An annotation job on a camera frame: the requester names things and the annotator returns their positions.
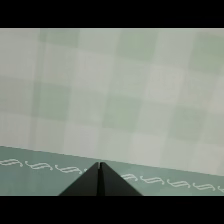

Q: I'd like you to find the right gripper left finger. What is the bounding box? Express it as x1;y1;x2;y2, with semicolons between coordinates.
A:
58;161;101;197

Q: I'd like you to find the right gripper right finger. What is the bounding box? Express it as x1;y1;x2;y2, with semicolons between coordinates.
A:
100;161;144;197

